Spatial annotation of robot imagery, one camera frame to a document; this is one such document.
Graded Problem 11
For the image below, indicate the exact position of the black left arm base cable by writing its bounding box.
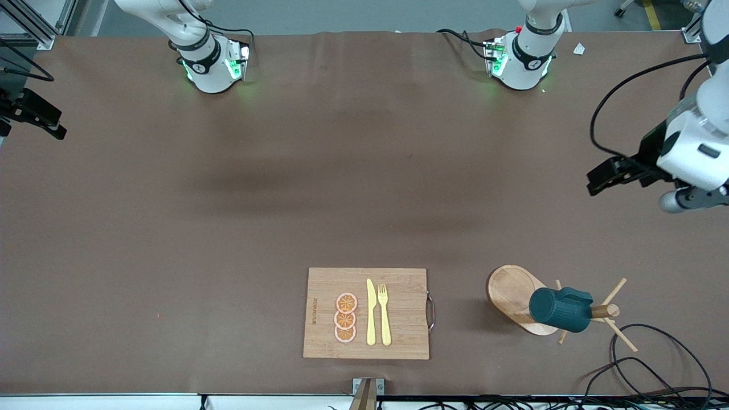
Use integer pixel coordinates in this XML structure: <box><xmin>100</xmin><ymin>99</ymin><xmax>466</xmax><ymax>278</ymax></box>
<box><xmin>437</xmin><ymin>28</ymin><xmax>492</xmax><ymax>60</ymax></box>

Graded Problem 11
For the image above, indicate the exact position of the bamboo cutting board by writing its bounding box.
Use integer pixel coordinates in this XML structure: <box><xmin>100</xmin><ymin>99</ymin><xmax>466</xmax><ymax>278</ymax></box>
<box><xmin>303</xmin><ymin>268</ymin><xmax>436</xmax><ymax>360</ymax></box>

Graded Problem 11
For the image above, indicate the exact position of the brown table mat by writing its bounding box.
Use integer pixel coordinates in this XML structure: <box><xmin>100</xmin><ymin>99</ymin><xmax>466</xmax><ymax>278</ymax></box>
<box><xmin>0</xmin><ymin>28</ymin><xmax>729</xmax><ymax>396</ymax></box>

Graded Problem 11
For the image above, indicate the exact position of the grey metal mount bracket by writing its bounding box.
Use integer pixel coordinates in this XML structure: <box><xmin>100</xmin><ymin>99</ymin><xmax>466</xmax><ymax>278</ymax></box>
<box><xmin>349</xmin><ymin>378</ymin><xmax>385</xmax><ymax>410</ymax></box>

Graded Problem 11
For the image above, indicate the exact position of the yellow plastic knife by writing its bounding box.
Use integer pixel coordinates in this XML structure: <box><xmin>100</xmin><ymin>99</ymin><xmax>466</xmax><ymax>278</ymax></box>
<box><xmin>366</xmin><ymin>278</ymin><xmax>378</xmax><ymax>346</ymax></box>

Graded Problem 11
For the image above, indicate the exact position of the black arm base cable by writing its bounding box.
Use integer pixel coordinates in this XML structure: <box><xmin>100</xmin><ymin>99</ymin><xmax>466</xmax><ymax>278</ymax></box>
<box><xmin>202</xmin><ymin>20</ymin><xmax>255</xmax><ymax>58</ymax></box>
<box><xmin>437</xmin><ymin>28</ymin><xmax>492</xmax><ymax>60</ymax></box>

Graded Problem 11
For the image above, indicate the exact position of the black right arm base cable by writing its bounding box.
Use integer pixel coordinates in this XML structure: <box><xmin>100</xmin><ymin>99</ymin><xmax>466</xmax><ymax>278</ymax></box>
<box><xmin>202</xmin><ymin>20</ymin><xmax>255</xmax><ymax>58</ymax></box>

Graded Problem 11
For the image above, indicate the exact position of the dark green cup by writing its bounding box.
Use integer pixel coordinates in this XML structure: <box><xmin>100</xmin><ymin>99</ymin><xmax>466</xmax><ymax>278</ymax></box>
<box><xmin>529</xmin><ymin>286</ymin><xmax>594</xmax><ymax>334</ymax></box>

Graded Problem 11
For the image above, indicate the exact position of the yellow plastic fork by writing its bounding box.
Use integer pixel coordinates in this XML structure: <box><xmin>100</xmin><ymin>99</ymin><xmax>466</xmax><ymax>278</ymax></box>
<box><xmin>378</xmin><ymin>284</ymin><xmax>392</xmax><ymax>347</ymax></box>

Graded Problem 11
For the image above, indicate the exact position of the aluminium frame profile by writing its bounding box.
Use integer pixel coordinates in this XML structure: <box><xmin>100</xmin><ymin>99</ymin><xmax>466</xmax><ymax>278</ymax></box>
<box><xmin>0</xmin><ymin>0</ymin><xmax>77</xmax><ymax>51</ymax></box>
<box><xmin>682</xmin><ymin>10</ymin><xmax>708</xmax><ymax>43</ymax></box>

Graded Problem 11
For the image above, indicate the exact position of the black looped cable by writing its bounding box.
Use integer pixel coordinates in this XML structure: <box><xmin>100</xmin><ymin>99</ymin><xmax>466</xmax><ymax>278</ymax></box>
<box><xmin>581</xmin><ymin>357</ymin><xmax>687</xmax><ymax>399</ymax></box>
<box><xmin>611</xmin><ymin>323</ymin><xmax>714</xmax><ymax>399</ymax></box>

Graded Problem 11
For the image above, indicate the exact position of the wooden cup rack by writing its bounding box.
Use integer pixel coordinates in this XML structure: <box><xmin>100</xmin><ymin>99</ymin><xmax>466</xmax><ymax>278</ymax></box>
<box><xmin>487</xmin><ymin>264</ymin><xmax>638</xmax><ymax>352</ymax></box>

